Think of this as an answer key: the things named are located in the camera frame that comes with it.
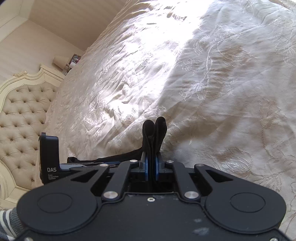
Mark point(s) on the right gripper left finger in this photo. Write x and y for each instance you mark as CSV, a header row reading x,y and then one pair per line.
x,y
139,166

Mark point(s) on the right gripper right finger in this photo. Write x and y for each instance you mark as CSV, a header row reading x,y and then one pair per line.
x,y
162,167

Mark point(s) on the black pants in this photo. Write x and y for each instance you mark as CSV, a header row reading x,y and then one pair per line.
x,y
153,134

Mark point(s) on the tufted cream headboard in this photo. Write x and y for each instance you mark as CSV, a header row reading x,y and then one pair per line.
x,y
25,100

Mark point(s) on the grey striped sleeve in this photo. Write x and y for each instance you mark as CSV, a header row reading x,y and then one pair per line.
x,y
10,224

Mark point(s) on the beige bedside lamp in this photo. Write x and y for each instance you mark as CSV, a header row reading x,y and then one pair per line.
x,y
61,61

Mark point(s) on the cream embroidered bedspread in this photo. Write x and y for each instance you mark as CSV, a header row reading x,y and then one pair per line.
x,y
222,74

